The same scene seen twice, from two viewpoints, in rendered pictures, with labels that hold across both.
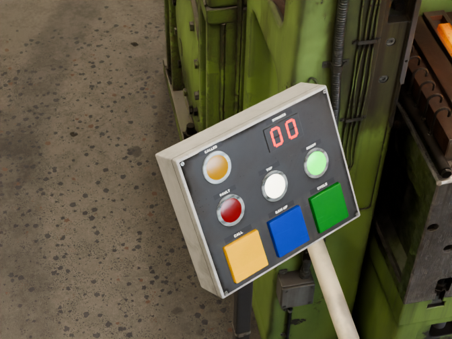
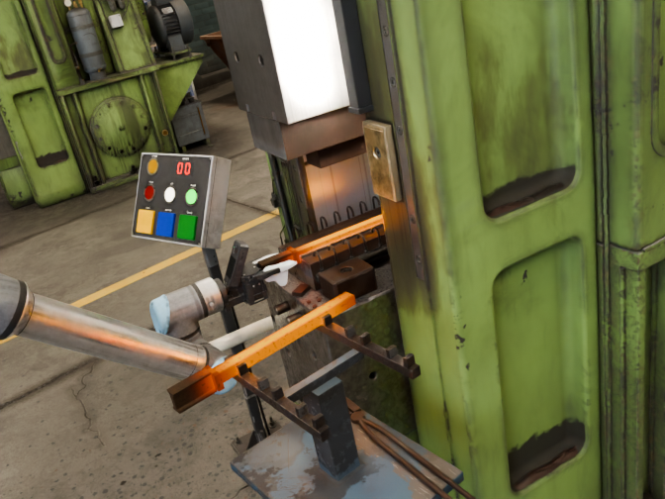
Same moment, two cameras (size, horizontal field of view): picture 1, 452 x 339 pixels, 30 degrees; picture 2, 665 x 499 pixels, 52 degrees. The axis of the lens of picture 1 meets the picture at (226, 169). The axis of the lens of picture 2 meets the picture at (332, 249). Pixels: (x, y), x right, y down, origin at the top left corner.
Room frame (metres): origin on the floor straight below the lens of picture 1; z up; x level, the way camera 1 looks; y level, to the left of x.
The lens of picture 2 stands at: (1.07, -2.21, 1.73)
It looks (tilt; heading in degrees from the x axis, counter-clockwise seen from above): 24 degrees down; 78
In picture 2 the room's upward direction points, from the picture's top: 11 degrees counter-clockwise
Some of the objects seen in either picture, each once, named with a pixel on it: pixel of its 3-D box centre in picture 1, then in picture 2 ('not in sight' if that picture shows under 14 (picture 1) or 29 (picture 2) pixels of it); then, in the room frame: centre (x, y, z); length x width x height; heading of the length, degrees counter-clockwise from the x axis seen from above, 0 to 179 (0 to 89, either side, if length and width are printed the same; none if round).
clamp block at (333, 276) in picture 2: not in sight; (348, 281); (1.41, -0.73, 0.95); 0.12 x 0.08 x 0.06; 13
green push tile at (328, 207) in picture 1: (327, 207); (188, 227); (1.07, -0.20, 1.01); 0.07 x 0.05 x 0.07; 128
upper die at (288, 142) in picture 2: not in sight; (338, 112); (1.52, -0.52, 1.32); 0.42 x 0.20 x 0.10; 13
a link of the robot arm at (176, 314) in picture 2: not in sight; (177, 310); (0.99, -0.67, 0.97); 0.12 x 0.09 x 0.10; 13
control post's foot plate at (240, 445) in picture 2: not in sight; (261, 436); (1.12, -0.04, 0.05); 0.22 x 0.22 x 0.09; 13
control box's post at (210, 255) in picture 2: (241, 323); (231, 329); (1.12, -0.04, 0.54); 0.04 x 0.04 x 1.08; 13
